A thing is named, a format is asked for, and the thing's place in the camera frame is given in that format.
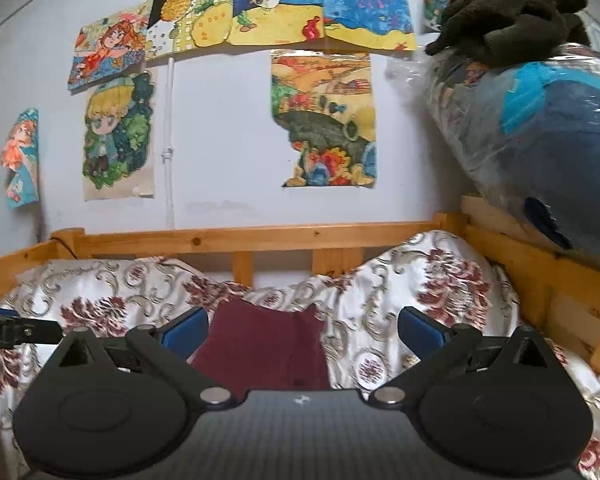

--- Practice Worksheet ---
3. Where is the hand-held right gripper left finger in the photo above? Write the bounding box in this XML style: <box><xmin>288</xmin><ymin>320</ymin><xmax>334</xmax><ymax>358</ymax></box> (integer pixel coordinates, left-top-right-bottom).
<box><xmin>54</xmin><ymin>306</ymin><xmax>237</xmax><ymax>409</ymax></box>

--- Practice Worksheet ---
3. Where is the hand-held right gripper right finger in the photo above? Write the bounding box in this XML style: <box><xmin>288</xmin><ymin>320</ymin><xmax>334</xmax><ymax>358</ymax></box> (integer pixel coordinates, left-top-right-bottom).
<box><xmin>369</xmin><ymin>306</ymin><xmax>557</xmax><ymax>407</ymax></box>

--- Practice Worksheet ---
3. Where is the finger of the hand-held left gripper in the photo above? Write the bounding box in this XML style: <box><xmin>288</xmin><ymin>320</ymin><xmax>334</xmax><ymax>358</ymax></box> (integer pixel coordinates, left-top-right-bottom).
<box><xmin>0</xmin><ymin>304</ymin><xmax>64</xmax><ymax>347</ymax></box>

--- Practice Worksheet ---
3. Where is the maroon small garment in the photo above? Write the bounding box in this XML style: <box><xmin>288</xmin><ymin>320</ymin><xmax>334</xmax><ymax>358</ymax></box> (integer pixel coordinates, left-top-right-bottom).
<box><xmin>190</xmin><ymin>300</ymin><xmax>331</xmax><ymax>392</ymax></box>

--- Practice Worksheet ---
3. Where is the floral white bedspread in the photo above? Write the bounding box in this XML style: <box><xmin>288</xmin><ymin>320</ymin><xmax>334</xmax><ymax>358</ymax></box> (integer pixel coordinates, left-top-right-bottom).
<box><xmin>0</xmin><ymin>230</ymin><xmax>600</xmax><ymax>480</ymax></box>

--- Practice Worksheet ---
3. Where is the clear bag of bedding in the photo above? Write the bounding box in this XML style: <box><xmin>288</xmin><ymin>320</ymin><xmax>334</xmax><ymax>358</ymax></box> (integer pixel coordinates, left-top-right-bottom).
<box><xmin>384</xmin><ymin>42</ymin><xmax>600</xmax><ymax>263</ymax></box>

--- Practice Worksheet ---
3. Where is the dark green fleece cloth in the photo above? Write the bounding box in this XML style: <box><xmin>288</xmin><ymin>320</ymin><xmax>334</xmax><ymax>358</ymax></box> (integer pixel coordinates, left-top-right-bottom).
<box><xmin>424</xmin><ymin>0</ymin><xmax>592</xmax><ymax>68</ymax></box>

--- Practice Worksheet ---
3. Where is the black cable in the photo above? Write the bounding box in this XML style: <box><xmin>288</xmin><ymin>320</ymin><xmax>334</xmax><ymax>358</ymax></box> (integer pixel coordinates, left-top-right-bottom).
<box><xmin>51</xmin><ymin>236</ymin><xmax>78</xmax><ymax>262</ymax></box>

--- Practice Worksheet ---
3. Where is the wooden bed frame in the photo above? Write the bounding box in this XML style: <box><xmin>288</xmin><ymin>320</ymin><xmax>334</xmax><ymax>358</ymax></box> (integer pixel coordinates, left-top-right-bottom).
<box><xmin>0</xmin><ymin>195</ymin><xmax>600</xmax><ymax>381</ymax></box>

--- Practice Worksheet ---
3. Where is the curled small girl wall drawing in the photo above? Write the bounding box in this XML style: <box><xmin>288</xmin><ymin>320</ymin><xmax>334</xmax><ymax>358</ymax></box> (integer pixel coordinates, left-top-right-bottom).
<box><xmin>0</xmin><ymin>107</ymin><xmax>42</xmax><ymax>211</ymax></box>

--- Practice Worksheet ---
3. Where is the white wall pipe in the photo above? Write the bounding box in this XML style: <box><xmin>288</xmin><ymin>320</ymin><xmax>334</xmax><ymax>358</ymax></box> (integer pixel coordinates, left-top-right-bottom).
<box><xmin>163</xmin><ymin>57</ymin><xmax>177</xmax><ymax>231</ymax></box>

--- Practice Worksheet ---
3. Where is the blond child wall drawing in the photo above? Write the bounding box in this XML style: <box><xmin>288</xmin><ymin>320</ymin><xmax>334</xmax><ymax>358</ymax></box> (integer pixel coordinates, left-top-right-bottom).
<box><xmin>82</xmin><ymin>70</ymin><xmax>157</xmax><ymax>202</ymax></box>

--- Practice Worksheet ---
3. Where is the landscape wall drawing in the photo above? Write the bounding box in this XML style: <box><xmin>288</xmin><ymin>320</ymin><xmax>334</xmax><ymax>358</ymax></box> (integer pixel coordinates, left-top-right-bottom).
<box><xmin>271</xmin><ymin>49</ymin><xmax>379</xmax><ymax>189</ymax></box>

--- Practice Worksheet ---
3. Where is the orange-haired girl wall drawing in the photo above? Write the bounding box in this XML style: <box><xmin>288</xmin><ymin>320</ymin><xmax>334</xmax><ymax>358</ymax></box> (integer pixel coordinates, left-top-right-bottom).
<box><xmin>67</xmin><ymin>7</ymin><xmax>150</xmax><ymax>92</ymax></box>

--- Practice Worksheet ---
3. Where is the pineapple wall drawing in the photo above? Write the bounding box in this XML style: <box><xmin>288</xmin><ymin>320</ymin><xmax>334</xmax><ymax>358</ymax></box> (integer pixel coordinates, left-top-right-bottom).
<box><xmin>144</xmin><ymin>0</ymin><xmax>237</xmax><ymax>62</ymax></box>

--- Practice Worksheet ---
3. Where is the pink jellyfish wall drawing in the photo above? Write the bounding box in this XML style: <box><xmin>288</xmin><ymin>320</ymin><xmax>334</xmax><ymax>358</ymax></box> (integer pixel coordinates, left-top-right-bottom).
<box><xmin>321</xmin><ymin>0</ymin><xmax>419</xmax><ymax>52</ymax></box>

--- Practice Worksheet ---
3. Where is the fish underwater wall drawing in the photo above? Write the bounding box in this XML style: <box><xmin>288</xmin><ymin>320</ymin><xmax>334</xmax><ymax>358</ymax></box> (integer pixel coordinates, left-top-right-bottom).
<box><xmin>226</xmin><ymin>0</ymin><xmax>327</xmax><ymax>47</ymax></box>

